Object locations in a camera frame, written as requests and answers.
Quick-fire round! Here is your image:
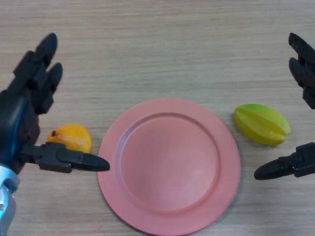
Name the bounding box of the orange yellow pear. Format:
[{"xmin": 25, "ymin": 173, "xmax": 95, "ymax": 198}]
[{"xmin": 46, "ymin": 123, "xmax": 93, "ymax": 157}]

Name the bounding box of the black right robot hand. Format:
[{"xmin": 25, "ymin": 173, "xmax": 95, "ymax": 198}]
[{"xmin": 253, "ymin": 32, "xmax": 315, "ymax": 181}]

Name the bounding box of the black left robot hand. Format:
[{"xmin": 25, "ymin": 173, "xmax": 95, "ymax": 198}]
[{"xmin": 0, "ymin": 32, "xmax": 111, "ymax": 176}]

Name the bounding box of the yellow green starfruit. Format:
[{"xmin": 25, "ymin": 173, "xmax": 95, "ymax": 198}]
[{"xmin": 233, "ymin": 103, "xmax": 291, "ymax": 147}]

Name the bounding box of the pink round plate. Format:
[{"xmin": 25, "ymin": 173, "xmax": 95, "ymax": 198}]
[{"xmin": 97, "ymin": 98, "xmax": 241, "ymax": 236}]

